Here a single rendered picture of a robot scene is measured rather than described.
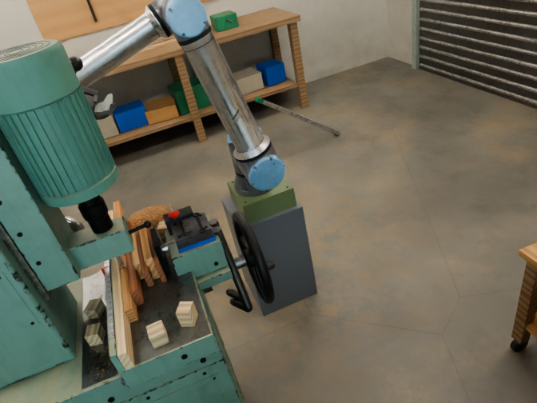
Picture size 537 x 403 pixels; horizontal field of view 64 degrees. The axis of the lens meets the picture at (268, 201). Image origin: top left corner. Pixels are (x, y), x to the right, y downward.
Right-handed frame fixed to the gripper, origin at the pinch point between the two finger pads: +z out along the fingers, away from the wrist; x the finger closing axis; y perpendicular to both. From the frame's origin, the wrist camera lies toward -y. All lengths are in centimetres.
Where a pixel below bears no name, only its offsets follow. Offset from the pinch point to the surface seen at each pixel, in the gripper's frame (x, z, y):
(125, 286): 17.5, -0.5, -46.2
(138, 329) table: 21, 7, -56
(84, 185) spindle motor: 2.1, 15.7, -26.9
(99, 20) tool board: 13, -248, 188
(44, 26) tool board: -26, -261, 172
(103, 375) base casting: 16, -3, -67
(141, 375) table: 21, 12, -65
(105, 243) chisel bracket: 10.8, 1.6, -36.6
